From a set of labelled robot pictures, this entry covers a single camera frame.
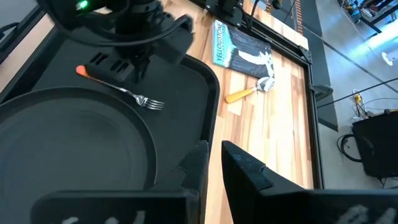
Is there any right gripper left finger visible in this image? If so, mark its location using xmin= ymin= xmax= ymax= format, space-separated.
xmin=30 ymin=139 xmax=210 ymax=224

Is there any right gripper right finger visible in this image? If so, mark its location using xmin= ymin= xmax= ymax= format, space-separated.
xmin=221 ymin=140 xmax=398 ymax=224

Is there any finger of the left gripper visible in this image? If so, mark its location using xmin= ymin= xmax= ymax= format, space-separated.
xmin=133 ymin=55 xmax=152 ymax=83
xmin=85 ymin=51 xmax=140 ymax=84

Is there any orange-handled metal fork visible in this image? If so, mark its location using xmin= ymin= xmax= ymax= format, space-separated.
xmin=75 ymin=64 xmax=165 ymax=111

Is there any black round plate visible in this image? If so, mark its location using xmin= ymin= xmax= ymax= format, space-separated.
xmin=0 ymin=86 xmax=158 ymax=224

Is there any large black serving tray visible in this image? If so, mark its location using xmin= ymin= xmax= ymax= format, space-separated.
xmin=0 ymin=29 xmax=221 ymax=224

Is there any Yellowstone picture book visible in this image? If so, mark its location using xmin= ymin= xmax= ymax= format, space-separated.
xmin=211 ymin=19 xmax=275 ymax=80

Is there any black box on floor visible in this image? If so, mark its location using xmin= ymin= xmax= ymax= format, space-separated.
xmin=351 ymin=110 xmax=398 ymax=180

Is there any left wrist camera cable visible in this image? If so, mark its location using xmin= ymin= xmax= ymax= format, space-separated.
xmin=55 ymin=14 xmax=194 ymax=48

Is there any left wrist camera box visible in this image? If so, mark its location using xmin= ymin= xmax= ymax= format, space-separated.
xmin=154 ymin=14 xmax=195 ymax=65

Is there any coiled black floor cable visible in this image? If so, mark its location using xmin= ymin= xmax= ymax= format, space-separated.
xmin=336 ymin=133 xmax=374 ymax=164

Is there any black table edge rail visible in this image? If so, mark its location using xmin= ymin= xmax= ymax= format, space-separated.
xmin=186 ymin=0 xmax=326 ymax=191

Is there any yellow-handled metal spoon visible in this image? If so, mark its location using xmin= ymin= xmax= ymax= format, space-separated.
xmin=224 ymin=76 xmax=276 ymax=105

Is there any black rail clamp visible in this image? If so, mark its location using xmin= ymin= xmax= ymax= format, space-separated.
xmin=310 ymin=83 xmax=335 ymax=102

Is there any long black floor cable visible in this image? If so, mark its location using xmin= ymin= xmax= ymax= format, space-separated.
xmin=317 ymin=77 xmax=398 ymax=108

